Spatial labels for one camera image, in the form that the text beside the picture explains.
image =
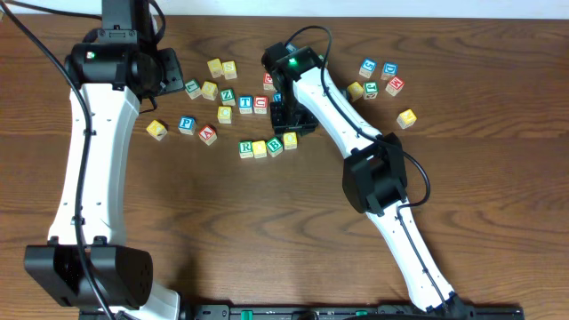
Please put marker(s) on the yellow C block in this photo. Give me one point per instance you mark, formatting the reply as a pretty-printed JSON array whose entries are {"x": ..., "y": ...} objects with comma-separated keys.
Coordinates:
[{"x": 224, "y": 114}]

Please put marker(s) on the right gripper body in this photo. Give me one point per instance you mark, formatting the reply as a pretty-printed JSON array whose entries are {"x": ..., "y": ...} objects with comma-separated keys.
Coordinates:
[{"x": 291, "y": 116}]

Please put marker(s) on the blue G block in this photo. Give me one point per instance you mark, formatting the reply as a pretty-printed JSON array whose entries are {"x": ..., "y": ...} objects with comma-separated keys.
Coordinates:
[{"x": 367, "y": 68}]

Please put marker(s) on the green B block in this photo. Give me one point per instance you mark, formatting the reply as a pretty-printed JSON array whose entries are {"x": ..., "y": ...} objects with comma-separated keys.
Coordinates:
[{"x": 274, "y": 146}]

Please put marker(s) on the yellow O block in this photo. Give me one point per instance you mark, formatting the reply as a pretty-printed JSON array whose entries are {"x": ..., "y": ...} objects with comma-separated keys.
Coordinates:
[
  {"x": 259, "y": 149},
  {"x": 290, "y": 140}
]

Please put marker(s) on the green Z block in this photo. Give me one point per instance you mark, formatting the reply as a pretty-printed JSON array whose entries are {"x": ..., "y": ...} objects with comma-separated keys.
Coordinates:
[{"x": 227, "y": 97}]

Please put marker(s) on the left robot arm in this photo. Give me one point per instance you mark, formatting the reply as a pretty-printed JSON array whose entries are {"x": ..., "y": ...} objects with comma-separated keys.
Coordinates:
[{"x": 85, "y": 263}]

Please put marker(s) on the blue P block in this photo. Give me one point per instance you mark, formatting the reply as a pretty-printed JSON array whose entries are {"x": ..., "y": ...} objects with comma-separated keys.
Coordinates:
[{"x": 187, "y": 125}]

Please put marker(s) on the blue T block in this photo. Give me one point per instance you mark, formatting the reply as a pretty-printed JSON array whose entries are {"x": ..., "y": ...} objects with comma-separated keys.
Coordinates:
[{"x": 245, "y": 104}]

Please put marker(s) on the yellow block beside L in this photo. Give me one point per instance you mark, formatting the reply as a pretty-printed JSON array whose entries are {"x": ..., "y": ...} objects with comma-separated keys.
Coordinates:
[{"x": 209, "y": 90}]

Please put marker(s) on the green L block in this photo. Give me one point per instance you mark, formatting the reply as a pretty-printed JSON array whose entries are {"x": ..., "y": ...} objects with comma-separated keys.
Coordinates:
[{"x": 193, "y": 89}]

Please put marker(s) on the yellow block top left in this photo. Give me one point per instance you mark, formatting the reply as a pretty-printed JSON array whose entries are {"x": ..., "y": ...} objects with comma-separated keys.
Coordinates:
[{"x": 215, "y": 67}]

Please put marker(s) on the red E block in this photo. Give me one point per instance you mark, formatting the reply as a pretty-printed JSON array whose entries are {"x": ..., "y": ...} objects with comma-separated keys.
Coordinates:
[{"x": 268, "y": 82}]

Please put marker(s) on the yellow S block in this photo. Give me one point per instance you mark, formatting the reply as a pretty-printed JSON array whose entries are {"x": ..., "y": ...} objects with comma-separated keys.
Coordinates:
[{"x": 229, "y": 70}]

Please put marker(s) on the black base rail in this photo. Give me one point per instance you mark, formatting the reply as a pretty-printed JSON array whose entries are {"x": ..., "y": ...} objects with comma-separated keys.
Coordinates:
[{"x": 338, "y": 312}]

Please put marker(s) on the red U block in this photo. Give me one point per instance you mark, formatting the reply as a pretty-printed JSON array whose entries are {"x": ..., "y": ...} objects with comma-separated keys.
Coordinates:
[{"x": 260, "y": 104}]

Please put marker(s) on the red M block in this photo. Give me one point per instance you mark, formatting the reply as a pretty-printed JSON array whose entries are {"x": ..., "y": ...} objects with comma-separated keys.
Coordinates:
[{"x": 394, "y": 86}]

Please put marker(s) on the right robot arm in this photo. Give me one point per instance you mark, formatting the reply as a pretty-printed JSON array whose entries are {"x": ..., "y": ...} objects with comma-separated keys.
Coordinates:
[{"x": 374, "y": 176}]

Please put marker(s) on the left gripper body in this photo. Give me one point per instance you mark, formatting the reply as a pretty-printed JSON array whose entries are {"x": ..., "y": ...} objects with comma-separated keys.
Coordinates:
[{"x": 170, "y": 69}]

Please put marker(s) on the yellow block far left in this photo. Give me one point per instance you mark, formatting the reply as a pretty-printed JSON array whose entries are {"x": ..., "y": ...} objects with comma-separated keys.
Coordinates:
[{"x": 157, "y": 130}]

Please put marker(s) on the green J block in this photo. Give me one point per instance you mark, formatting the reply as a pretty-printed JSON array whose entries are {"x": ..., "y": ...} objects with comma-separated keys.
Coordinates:
[{"x": 371, "y": 90}]

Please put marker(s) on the red A block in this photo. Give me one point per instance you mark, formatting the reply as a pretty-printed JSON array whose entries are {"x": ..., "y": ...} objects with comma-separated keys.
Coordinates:
[{"x": 207, "y": 135}]

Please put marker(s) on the blue D block right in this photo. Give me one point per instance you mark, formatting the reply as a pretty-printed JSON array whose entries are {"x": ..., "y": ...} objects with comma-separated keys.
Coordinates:
[{"x": 389, "y": 70}]

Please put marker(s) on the yellow block right centre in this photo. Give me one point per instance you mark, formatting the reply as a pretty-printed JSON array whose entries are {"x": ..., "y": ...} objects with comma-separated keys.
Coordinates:
[{"x": 355, "y": 91}]

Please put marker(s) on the yellow block far right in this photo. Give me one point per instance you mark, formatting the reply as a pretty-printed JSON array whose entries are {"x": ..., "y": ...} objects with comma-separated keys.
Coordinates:
[{"x": 406, "y": 119}]

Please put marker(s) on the green R block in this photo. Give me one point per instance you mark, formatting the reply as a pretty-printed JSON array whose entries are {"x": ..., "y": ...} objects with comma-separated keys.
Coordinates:
[{"x": 245, "y": 149}]

